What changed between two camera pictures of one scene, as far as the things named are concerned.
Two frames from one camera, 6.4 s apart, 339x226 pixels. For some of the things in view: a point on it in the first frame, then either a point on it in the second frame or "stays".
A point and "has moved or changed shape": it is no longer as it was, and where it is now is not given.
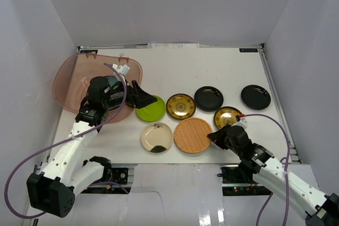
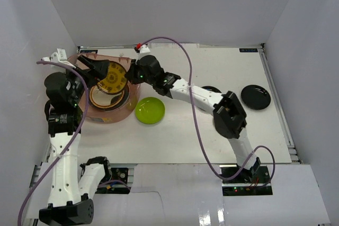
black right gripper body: [234, 148] to [137, 75]
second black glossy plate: [256, 97] stays
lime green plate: [153, 111] stays
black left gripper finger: [137, 97] to [99, 68]
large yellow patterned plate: [181, 106] has moved or changed shape
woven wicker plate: [190, 135] has moved or changed shape
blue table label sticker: [248, 50] stays
